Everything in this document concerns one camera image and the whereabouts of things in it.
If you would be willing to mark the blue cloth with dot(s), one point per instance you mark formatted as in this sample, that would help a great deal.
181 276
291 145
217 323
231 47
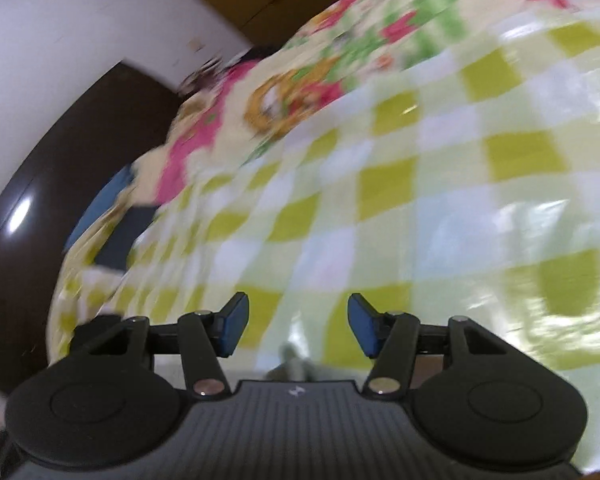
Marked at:
100 210

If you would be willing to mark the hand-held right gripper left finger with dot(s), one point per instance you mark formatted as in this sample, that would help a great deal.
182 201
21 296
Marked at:
232 325

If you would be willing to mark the checkered printed blanket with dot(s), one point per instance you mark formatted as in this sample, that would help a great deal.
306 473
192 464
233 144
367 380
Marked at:
430 210

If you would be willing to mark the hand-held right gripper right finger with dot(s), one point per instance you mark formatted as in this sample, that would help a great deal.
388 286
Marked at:
362 322

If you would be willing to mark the dark wooden headboard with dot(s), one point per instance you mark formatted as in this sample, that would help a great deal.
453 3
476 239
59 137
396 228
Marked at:
55 185

